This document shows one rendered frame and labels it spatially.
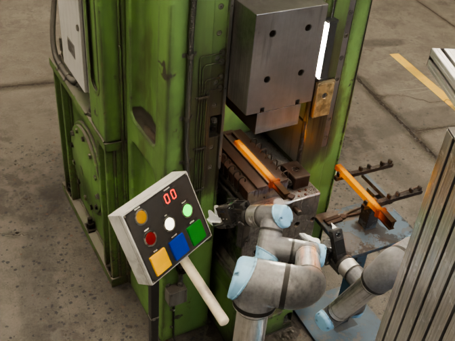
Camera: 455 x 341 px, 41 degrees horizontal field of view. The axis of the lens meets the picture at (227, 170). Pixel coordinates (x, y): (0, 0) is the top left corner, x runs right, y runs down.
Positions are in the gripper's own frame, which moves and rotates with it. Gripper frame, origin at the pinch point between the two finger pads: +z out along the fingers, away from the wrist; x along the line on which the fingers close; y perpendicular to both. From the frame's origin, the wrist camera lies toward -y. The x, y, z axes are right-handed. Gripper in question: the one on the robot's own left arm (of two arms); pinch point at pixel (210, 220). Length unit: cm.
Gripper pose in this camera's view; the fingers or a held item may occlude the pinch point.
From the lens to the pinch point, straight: 221.9
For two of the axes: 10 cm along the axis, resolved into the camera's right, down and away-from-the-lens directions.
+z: -7.3, 0.5, 6.8
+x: -6.0, 4.5, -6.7
